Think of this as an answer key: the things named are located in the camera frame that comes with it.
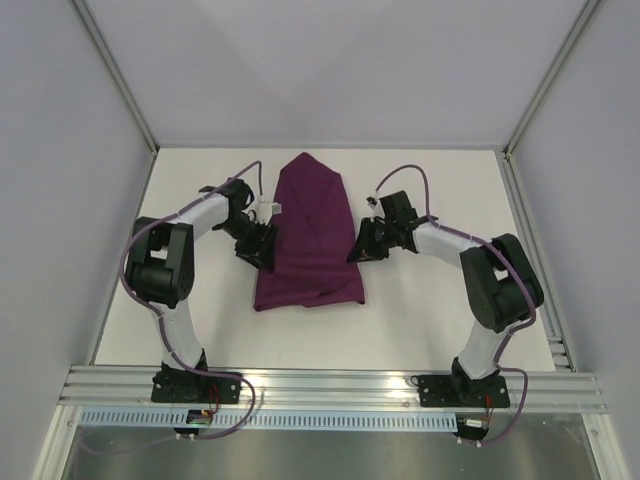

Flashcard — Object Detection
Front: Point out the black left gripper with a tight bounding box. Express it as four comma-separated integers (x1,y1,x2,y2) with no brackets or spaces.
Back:
218,216,279,272

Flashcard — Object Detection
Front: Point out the purple cloth mat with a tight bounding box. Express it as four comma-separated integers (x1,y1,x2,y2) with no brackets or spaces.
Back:
253,152,365,312

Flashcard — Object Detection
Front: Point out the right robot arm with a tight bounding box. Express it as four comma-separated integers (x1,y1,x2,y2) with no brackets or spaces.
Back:
347,191,544,405

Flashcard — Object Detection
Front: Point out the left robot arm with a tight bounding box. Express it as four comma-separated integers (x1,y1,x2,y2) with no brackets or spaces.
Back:
121,178,282,401

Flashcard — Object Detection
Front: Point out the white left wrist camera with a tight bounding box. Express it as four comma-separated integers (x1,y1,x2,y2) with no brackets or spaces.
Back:
255,200,282,223

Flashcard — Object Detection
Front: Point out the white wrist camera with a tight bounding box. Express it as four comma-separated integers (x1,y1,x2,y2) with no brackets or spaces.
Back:
255,200,282,223
367,192,380,209

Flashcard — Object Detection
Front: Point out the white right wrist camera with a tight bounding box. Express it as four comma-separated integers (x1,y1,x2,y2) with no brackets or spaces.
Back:
367,192,380,209

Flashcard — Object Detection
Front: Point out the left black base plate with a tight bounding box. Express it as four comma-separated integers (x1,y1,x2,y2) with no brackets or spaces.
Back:
151,370,241,405

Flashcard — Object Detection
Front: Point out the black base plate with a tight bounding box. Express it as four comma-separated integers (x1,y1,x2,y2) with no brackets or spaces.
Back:
415,374,511,409
151,370,241,405

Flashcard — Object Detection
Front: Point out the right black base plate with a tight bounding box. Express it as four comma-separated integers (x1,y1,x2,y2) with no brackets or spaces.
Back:
415,374,511,409

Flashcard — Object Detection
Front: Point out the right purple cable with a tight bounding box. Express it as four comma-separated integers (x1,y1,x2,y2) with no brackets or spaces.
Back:
368,163,539,447

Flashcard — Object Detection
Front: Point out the right aluminium side rail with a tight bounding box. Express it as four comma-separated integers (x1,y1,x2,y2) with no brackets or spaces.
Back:
495,150,576,373

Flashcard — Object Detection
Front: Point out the front aluminium rail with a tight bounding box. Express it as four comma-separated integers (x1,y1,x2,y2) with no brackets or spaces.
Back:
58,365,608,414

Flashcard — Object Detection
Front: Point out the slotted cable duct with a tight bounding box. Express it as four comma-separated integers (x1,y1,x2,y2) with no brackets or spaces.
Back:
79,407,457,433

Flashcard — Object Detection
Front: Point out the left aluminium frame post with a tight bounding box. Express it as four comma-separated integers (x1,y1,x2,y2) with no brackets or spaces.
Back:
68,0,160,158

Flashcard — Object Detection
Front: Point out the aluminium frame post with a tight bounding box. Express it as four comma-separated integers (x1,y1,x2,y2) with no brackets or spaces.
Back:
503,0,605,160
68,0,160,158

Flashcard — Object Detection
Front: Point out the right aluminium frame post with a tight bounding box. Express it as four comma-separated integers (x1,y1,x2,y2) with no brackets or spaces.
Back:
503,0,605,160

